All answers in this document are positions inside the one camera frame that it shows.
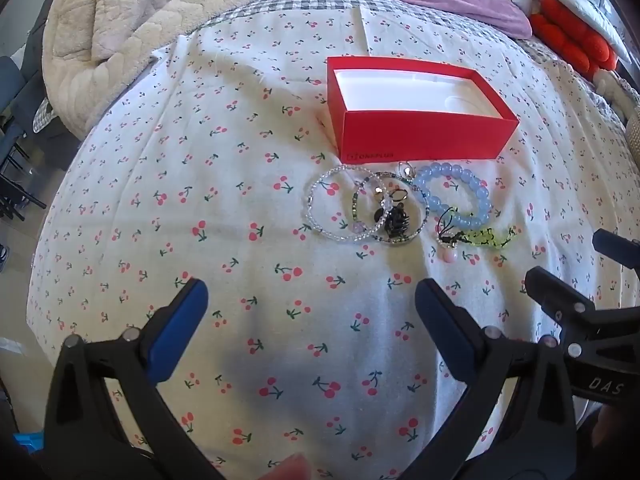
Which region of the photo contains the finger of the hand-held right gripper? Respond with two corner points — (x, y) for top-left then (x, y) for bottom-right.
(525, 266), (602, 342)
(592, 229), (640, 264)

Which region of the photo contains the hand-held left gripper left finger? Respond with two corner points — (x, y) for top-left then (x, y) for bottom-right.
(42, 277), (209, 480)

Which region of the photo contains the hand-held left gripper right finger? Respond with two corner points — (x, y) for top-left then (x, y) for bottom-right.
(400, 278), (582, 480)

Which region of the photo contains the green charm with pink beads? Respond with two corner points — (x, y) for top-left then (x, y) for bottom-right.
(434, 207), (519, 266)

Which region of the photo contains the black hair claw clip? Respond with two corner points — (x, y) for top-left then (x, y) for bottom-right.
(372, 205), (417, 242)

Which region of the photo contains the green bead bracelet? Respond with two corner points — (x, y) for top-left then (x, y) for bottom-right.
(350, 171), (431, 247)

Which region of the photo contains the blue bead bracelet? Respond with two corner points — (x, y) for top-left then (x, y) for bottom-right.
(411, 161), (492, 233)

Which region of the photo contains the red cardboard box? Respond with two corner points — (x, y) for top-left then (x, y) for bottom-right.
(327, 56), (520, 161)

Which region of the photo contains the person's left hand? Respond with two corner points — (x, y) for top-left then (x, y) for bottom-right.
(262, 452), (314, 480)

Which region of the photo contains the cherry print bedsheet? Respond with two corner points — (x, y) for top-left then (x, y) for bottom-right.
(30, 0), (640, 480)

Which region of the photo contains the cream plush toy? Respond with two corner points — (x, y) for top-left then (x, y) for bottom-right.
(594, 69), (640, 117)

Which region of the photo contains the orange plush cushion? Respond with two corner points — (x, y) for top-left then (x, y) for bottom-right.
(530, 0), (621, 79)

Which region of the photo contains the beige quilted blanket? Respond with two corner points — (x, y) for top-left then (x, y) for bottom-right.
(42, 0), (307, 137)

